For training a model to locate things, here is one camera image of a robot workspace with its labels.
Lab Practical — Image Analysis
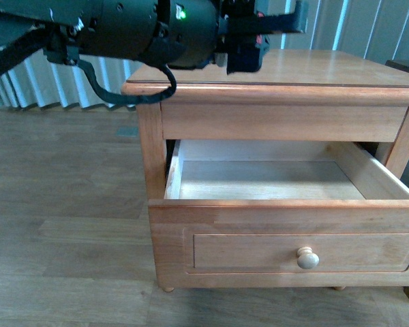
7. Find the wooden nightstand cabinet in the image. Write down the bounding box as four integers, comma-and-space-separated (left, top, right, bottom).
121, 48, 409, 294

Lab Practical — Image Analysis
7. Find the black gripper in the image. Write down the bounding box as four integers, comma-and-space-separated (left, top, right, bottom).
215, 1, 309, 74

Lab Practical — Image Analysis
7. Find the wooden drawer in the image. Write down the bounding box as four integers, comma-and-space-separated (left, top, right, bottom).
149, 140, 409, 289

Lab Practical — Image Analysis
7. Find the black sleeved arm cable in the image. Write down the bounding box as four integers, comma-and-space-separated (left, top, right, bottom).
0, 30, 177, 106

